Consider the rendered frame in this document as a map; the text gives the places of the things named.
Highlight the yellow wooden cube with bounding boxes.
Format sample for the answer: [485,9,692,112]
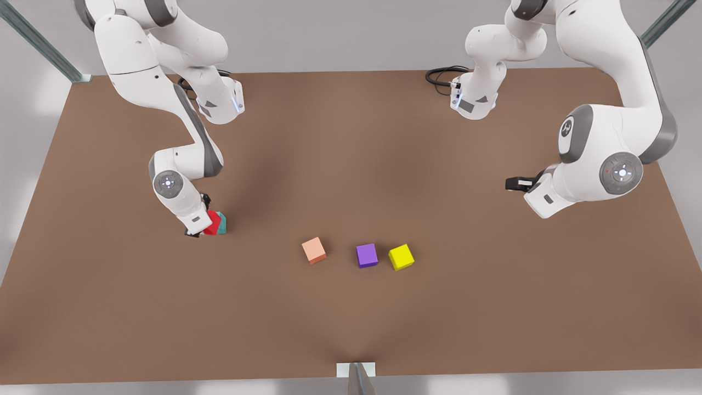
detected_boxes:
[389,244,415,271]

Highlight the black cable loop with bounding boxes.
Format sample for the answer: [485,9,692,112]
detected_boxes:
[177,69,232,100]
[426,66,471,87]

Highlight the salmon wooden cube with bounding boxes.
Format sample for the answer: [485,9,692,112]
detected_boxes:
[302,237,327,265]

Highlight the silver frame post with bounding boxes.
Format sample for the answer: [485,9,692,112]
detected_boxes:
[640,0,698,49]
[0,0,93,83]
[336,362,376,395]

